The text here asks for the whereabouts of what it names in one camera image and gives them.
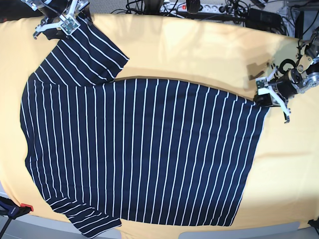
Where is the black power adapter brick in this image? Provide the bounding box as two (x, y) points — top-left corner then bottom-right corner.
(246, 8), (282, 28)

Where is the blue black bar clamp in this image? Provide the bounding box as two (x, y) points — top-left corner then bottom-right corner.
(0, 196), (33, 238)

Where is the black clamp right corner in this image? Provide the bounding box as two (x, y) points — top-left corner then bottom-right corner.
(308, 219), (319, 230)

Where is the yellow table cloth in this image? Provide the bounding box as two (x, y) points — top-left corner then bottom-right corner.
(0, 14), (319, 231)

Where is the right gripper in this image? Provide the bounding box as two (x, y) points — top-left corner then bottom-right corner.
(37, 2), (90, 40)

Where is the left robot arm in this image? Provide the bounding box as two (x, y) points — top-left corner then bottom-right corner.
(254, 28), (319, 110)

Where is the navy white striped T-shirt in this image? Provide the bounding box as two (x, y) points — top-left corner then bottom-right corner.
(20, 14), (268, 239)

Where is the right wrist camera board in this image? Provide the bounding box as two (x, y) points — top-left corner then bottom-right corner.
(60, 15), (80, 35)

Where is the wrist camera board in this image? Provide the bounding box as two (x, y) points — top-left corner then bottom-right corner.
(60, 15), (80, 35)
(255, 77), (268, 90)

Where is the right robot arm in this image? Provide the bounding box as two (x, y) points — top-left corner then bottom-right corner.
(23, 0), (93, 40)

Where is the white power strip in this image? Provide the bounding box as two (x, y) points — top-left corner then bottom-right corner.
(159, 2), (232, 14)

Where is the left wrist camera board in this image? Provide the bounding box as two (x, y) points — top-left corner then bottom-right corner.
(255, 77), (268, 90)

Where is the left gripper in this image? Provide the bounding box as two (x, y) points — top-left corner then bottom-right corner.
(253, 71), (302, 108)

